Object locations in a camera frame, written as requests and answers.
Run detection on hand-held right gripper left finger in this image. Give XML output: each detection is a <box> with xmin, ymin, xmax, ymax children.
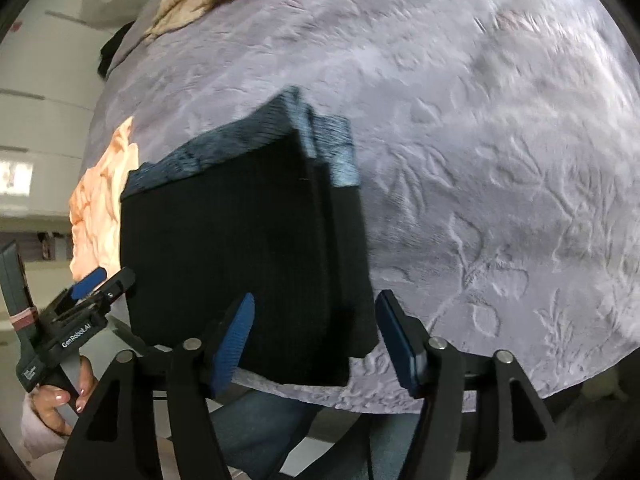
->
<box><xmin>54</xmin><ymin>292</ymin><xmax>257</xmax><ymax>480</ymax></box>

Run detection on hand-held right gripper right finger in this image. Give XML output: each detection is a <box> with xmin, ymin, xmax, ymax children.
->
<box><xmin>375</xmin><ymin>289</ymin><xmax>573</xmax><ymax>480</ymax></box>

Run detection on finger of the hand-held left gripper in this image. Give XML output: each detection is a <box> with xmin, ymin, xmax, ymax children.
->
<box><xmin>82</xmin><ymin>266</ymin><xmax>137</xmax><ymax>317</ymax></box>
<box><xmin>71</xmin><ymin>267</ymin><xmax>109</xmax><ymax>302</ymax></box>

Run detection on black pants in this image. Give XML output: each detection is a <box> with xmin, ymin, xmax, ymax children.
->
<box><xmin>119</xmin><ymin>86</ymin><xmax>378</xmax><ymax>388</ymax></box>

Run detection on person's left hand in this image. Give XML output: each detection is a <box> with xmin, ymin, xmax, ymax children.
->
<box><xmin>29</xmin><ymin>355</ymin><xmax>99</xmax><ymax>436</ymax></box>

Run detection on peach cloth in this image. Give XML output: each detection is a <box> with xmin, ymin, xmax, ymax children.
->
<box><xmin>68</xmin><ymin>116</ymin><xmax>139</xmax><ymax>285</ymax></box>

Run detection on person's blue jeans leg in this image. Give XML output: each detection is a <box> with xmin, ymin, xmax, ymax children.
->
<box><xmin>212</xmin><ymin>389</ymin><xmax>428</xmax><ymax>480</ymax></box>

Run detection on white wardrobe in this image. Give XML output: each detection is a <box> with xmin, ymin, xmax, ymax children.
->
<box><xmin>0</xmin><ymin>5</ymin><xmax>128</xmax><ymax>221</ymax></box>

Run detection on lavender embossed blanket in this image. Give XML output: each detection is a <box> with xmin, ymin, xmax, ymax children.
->
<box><xmin>74</xmin><ymin>0</ymin><xmax>637</xmax><ymax>415</ymax></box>

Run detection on dark cloth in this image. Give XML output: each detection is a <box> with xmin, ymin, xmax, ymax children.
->
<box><xmin>99</xmin><ymin>20</ymin><xmax>139</xmax><ymax>80</ymax></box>

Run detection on round white ceiling light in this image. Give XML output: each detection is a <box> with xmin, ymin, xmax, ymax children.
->
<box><xmin>81</xmin><ymin>0</ymin><xmax>142</xmax><ymax>29</ymax></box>

